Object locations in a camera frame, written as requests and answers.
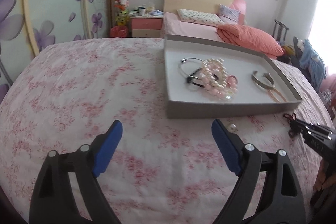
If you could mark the red lined waste bin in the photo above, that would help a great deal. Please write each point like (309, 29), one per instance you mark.
(119, 32)

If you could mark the blue plush garment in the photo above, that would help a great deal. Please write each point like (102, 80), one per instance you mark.
(311, 61)

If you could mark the white mug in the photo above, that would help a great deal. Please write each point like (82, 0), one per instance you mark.
(142, 11)

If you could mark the floral pink bedspread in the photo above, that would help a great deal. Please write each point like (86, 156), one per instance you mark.
(163, 171)

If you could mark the pink bed sheet mattress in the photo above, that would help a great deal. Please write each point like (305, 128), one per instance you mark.
(171, 25)

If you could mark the purple patterned pillow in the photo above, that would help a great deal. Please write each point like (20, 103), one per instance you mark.
(228, 15)

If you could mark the pink nightstand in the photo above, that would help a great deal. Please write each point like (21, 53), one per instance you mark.
(146, 26)

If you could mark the floral white pillow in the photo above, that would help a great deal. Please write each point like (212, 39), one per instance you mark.
(197, 17)

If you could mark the pink curtain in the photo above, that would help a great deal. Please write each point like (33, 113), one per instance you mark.
(323, 23)

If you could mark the grey cardboard tray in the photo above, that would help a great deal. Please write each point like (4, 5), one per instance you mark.
(226, 88)

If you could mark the sliding floral wardrobe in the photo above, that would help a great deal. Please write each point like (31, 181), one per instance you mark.
(29, 26)

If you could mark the person's right hand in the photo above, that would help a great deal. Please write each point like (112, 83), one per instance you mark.
(321, 181)

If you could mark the folded coral duvet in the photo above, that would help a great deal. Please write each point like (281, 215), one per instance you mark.
(250, 38)

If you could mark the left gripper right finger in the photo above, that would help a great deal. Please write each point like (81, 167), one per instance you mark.
(281, 199)

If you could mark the black wooden chair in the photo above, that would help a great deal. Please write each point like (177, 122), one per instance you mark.
(279, 31)

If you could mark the thin silver hoop bangle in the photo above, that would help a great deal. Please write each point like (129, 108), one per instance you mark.
(190, 68)

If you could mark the silver cuff bangle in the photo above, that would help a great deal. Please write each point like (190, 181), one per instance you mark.
(267, 82)

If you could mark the pearl earring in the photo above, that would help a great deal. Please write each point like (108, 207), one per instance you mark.
(232, 128)

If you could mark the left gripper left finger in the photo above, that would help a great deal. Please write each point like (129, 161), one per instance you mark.
(53, 199)

